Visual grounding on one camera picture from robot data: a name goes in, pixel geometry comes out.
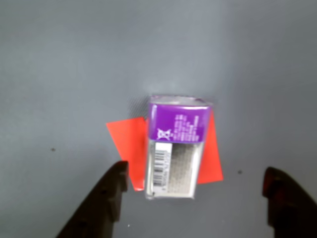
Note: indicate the red tape patch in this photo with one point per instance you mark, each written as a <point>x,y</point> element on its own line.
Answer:
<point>128,143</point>

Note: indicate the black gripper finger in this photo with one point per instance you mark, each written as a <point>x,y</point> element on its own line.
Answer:
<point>292,213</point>
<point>94,218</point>

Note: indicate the grey table mat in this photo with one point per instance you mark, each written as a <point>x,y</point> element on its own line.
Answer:
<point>74,74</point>

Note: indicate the purple silver Bexel 9V battery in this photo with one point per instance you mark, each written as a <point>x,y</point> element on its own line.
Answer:
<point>178,148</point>

